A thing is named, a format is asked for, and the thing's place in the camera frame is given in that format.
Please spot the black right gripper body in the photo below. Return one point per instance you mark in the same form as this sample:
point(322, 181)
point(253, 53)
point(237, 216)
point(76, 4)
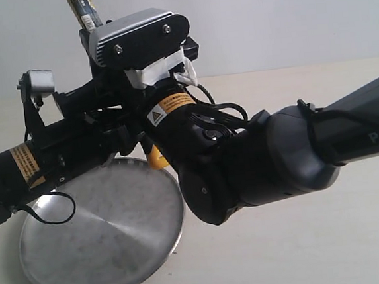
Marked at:
point(181, 127)

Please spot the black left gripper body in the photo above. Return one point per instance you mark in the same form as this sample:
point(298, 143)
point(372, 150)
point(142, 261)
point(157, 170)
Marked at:
point(95, 126)

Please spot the yellow black claw hammer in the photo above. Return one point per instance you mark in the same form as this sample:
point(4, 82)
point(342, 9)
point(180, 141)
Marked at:
point(88, 18)

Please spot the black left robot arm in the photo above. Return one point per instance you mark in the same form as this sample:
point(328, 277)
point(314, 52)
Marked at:
point(17, 164)

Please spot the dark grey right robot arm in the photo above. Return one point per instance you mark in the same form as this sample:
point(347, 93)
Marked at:
point(224, 162)

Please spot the round steel tray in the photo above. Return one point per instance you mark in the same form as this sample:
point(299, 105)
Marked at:
point(113, 225)

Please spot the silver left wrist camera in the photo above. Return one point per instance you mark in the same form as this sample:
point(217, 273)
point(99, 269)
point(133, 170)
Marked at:
point(36, 85)

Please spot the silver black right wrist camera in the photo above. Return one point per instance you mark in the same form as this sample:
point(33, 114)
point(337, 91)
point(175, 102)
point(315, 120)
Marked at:
point(138, 40)

